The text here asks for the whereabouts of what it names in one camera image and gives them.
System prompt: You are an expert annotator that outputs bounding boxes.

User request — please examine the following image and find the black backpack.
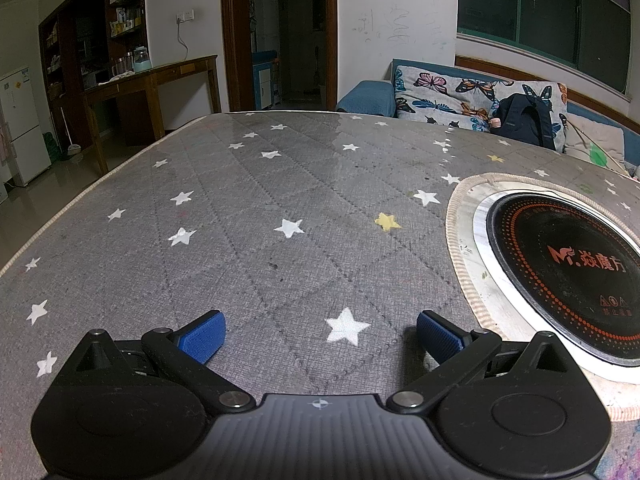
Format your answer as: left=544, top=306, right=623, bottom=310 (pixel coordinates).
left=490, top=94, right=558, bottom=151

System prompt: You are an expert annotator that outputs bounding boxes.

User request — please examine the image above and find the grey star-print table cover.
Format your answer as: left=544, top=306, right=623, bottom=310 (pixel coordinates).
left=0, top=110, right=640, bottom=480

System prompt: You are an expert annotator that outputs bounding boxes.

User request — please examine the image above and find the wooden desk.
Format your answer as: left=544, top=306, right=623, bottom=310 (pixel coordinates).
left=82, top=55, right=222, bottom=176

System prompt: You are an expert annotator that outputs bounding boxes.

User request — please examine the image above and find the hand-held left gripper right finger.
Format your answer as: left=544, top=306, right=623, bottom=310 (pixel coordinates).
left=386, top=310, right=571, bottom=416

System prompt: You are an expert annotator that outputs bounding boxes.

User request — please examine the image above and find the dark window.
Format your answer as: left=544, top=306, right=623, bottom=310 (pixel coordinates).
left=457, top=0, right=632, bottom=94

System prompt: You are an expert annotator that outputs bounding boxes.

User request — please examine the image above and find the white refrigerator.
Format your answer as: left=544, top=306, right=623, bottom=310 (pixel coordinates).
left=0, top=66, right=52, bottom=188

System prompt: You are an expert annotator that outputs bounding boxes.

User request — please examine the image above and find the wooden door frame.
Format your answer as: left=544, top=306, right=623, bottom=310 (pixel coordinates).
left=220, top=0, right=338, bottom=113

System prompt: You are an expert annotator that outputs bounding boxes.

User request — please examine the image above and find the round black induction cooktop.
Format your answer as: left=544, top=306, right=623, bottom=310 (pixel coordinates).
left=472, top=191, right=640, bottom=381

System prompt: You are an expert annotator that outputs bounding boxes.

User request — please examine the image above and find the cream cushion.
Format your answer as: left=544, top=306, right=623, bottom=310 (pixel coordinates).
left=565, top=115, right=626, bottom=168

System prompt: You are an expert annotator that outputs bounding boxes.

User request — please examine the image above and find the white broom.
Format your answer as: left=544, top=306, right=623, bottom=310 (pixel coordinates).
left=60, top=107, right=83, bottom=156

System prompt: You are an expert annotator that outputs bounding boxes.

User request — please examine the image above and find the butterfly print pillow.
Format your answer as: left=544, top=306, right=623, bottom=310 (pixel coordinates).
left=392, top=63, right=568, bottom=153

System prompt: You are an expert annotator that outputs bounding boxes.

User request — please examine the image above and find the dark wooden shelf unit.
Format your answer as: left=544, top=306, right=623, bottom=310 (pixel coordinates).
left=39, top=0, right=150, bottom=92

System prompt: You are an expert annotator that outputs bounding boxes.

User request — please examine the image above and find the blue sofa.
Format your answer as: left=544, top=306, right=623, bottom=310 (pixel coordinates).
left=335, top=58, right=640, bottom=171

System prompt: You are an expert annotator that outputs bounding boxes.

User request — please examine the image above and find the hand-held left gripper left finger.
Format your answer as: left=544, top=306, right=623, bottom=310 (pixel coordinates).
left=75, top=310, right=256, bottom=414

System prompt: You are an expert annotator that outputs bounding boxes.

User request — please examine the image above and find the blue and white cabinet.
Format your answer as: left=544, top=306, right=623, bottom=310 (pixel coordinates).
left=252, top=51, right=279, bottom=110

